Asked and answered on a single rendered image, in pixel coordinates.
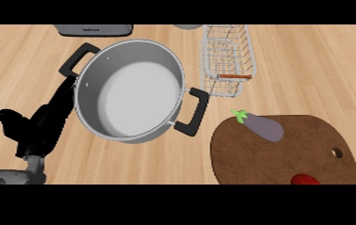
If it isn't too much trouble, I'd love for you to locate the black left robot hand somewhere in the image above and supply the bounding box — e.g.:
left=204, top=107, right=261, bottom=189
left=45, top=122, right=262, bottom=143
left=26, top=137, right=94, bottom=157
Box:
left=0, top=76, right=80, bottom=159

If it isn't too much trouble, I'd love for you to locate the purple eggplant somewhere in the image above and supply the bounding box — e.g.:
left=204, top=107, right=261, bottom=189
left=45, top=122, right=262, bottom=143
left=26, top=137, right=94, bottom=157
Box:
left=231, top=108, right=286, bottom=143

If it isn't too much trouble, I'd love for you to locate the grey round object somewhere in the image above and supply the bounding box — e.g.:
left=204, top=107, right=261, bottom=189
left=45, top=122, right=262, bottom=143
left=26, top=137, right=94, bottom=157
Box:
left=173, top=24, right=204, bottom=31

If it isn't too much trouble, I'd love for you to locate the grey appliance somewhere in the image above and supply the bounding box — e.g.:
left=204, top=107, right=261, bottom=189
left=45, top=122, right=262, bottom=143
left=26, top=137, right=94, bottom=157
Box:
left=54, top=24, right=135, bottom=38

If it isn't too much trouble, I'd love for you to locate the silver pot with black handles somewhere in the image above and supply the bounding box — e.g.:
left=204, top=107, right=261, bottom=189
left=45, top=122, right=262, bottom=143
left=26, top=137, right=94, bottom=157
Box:
left=58, top=39, right=212, bottom=145

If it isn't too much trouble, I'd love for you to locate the white wire tiered basket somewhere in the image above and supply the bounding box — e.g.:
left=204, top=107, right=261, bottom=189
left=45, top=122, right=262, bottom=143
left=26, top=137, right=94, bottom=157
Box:
left=200, top=24, right=256, bottom=99

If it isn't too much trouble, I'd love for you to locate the brown round cutting board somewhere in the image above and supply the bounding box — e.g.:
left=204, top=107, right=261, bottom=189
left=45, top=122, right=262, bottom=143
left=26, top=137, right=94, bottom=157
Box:
left=210, top=114, right=356, bottom=185

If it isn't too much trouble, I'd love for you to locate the red tomato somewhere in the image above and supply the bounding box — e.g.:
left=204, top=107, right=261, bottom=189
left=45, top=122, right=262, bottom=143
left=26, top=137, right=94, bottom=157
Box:
left=290, top=172, right=321, bottom=185

